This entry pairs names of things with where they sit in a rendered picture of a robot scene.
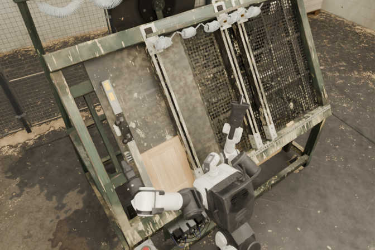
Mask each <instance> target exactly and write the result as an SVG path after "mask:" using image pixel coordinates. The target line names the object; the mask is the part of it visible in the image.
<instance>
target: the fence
mask: <svg viewBox="0 0 375 250"><path fill-rule="evenodd" d="M105 82H108V83H109V85H110V88H111V89H109V90H106V88H105V86H104V83H105ZM101 86H102V88H103V90H104V93H105V96H106V97H107V100H108V102H109V105H110V107H111V109H112V112H113V114H114V116H115V119H116V120H117V117H116V114H118V113H120V112H122V110H121V107H120V105H119V103H118V100H117V98H116V95H115V93H114V91H113V88H112V86H111V84H110V81H109V80H106V81H103V82H101ZM111 92H113V95H114V97H115V100H112V101H111V100H110V97H109V95H108V93H111ZM119 129H120V130H121V127H120V126H119ZM121 133H122V136H123V138H125V137H124V134H123V132H122V130H121ZM126 145H127V147H128V150H129V151H130V152H131V155H132V157H133V159H134V160H133V162H134V164H135V166H136V169H137V171H138V173H139V175H140V178H141V180H142V181H143V183H144V185H145V187H146V188H148V187H150V188H151V187H153V184H152V182H151V179H150V177H149V175H148V172H147V170H146V168H145V165H144V163H143V161H142V158H141V155H140V153H139V151H138V148H137V146H136V143H135V141H134V140H133V141H131V142H128V143H127V144H126Z"/></svg>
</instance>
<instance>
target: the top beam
mask: <svg viewBox="0 0 375 250"><path fill-rule="evenodd" d="M250 1H253V0H242V2H243V3H247V2H250ZM265 1H269V0H263V1H259V2H256V3H255V5H256V4H259V3H262V2H265ZM220 2H224V4H225V8H226V9H228V8H231V7H233V6H232V3H231V0H223V1H219V2H215V3H212V4H209V5H206V6H202V7H199V8H196V9H192V10H189V11H186V12H183V13H179V14H176V15H173V16H170V17H166V18H163V19H160V20H157V21H153V22H150V23H146V24H144V25H140V26H137V27H133V28H130V29H127V30H124V31H120V32H117V33H113V34H111V35H107V36H104V37H100V38H98V39H94V40H91V41H87V42H84V43H81V44H78V45H74V46H71V47H67V48H65V49H61V50H58V51H54V52H51V53H48V54H45V55H43V56H42V59H43V61H44V64H45V66H46V68H47V70H48V72H49V73H51V72H54V71H57V70H62V69H65V68H68V67H71V66H74V65H77V64H80V63H83V62H86V61H89V60H92V59H95V58H98V57H101V56H104V55H107V54H110V53H113V52H116V51H119V50H122V49H125V48H128V47H131V46H134V45H137V44H140V43H143V42H144V39H143V36H142V33H141V30H140V27H141V26H145V25H148V24H151V23H153V24H154V26H155V29H156V31H160V30H163V29H166V28H169V27H172V26H176V25H179V24H181V23H184V22H187V21H191V20H194V19H197V18H200V17H203V16H206V15H210V14H212V13H215V11H214V8H213V4H216V3H220ZM214 18H216V16H214V17H211V18H207V19H205V20H202V21H199V22H195V23H192V24H190V25H187V26H184V27H180V28H177V29H175V30H172V31H169V32H165V34H166V35H167V34H169V33H172V32H175V31H178V30H182V29H184V28H187V27H190V26H193V25H197V24H199V23H202V22H205V21H208V20H212V19H214Z"/></svg>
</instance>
